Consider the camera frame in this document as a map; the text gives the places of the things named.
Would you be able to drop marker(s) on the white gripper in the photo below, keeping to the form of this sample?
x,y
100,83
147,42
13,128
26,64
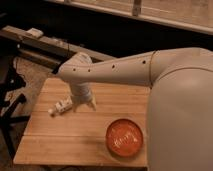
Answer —
x,y
81,93

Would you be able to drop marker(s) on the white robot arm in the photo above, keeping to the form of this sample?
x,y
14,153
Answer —
x,y
180,106

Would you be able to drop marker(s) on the orange ceramic bowl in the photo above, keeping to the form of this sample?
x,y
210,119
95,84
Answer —
x,y
124,138

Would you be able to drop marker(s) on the wooden board table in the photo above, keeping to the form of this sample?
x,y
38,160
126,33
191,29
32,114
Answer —
x,y
78,138

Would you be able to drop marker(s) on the black tripod stand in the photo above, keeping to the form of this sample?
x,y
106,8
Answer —
x,y
10,80

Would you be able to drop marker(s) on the long wooden beam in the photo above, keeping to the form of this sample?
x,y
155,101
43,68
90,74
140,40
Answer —
x,y
51,45

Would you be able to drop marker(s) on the small white box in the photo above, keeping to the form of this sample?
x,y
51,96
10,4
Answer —
x,y
35,32

